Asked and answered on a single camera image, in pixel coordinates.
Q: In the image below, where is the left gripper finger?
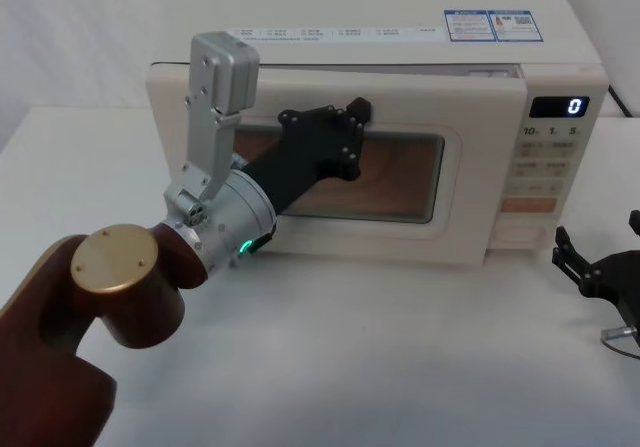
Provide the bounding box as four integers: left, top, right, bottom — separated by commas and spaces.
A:
276, 97, 367, 128
341, 99, 374, 179

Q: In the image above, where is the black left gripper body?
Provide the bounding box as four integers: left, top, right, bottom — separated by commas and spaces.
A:
246, 114, 352, 217

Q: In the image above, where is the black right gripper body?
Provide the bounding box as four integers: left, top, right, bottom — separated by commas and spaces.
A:
578, 248, 640, 327

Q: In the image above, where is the cream oven door with window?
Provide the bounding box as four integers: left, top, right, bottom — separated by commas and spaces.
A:
144, 61, 530, 269

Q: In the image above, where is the cream microwave oven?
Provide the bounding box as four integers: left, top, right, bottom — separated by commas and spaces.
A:
144, 0, 612, 269

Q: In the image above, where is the oven control panel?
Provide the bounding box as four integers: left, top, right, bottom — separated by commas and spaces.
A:
487, 64, 612, 267

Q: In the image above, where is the long white label strip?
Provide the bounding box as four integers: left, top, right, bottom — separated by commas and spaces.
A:
229, 25, 444, 44

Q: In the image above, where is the blue bordered label sticker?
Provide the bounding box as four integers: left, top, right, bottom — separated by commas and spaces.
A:
442, 8, 545, 45

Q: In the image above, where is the white table cloth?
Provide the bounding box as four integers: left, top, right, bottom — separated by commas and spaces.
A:
0, 105, 640, 447

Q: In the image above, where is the white curtain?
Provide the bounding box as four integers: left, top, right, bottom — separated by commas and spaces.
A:
0, 0, 640, 154

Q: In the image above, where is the thin cable with silver plug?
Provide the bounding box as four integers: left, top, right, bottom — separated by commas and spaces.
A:
601, 323, 640, 359

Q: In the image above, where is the black power cable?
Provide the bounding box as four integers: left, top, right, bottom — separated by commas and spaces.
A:
606, 83, 633, 118

